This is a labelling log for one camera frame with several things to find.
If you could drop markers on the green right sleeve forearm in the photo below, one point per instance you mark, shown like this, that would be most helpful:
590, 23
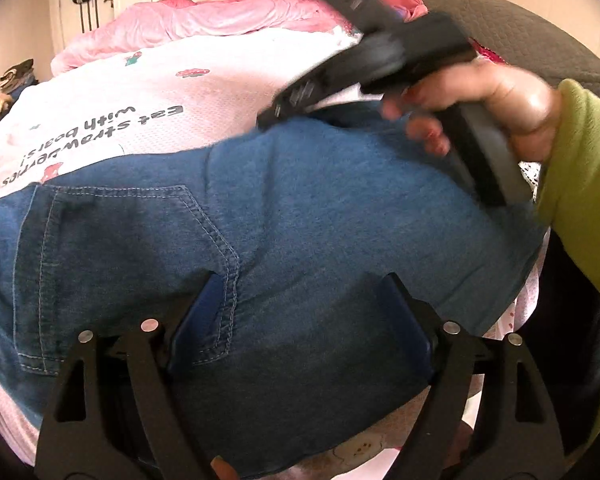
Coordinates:
569, 194

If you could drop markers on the pile of folded clothes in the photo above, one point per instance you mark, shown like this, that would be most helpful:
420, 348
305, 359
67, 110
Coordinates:
13, 82

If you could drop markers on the person's right hand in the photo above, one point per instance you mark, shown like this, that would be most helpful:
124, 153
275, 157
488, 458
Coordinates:
524, 106

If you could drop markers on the grey padded headboard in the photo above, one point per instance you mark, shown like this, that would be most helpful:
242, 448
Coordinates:
525, 39

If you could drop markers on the pink crumpled duvet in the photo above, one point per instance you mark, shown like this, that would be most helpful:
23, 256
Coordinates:
148, 24

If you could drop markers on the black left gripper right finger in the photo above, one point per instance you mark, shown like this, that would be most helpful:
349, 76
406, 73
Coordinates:
516, 433

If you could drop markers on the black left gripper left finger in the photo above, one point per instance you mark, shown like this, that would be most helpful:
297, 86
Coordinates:
111, 414

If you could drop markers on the blue denim pants lace hem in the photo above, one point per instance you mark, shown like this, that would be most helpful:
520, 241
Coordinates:
300, 222

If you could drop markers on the pink strawberry print bedsheet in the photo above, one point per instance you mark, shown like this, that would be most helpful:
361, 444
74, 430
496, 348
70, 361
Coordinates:
179, 97

